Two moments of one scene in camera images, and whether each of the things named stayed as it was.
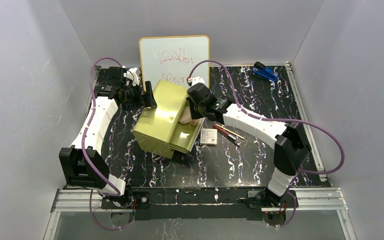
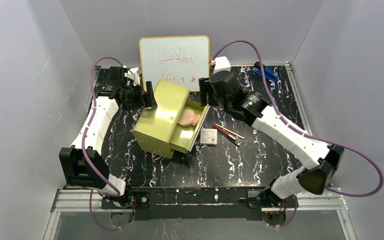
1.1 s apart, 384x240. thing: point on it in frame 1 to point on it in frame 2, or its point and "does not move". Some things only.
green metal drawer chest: (160, 128) does not move
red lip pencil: (223, 132) does not move
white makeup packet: (208, 136) does not move
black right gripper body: (192, 108) to (204, 91)
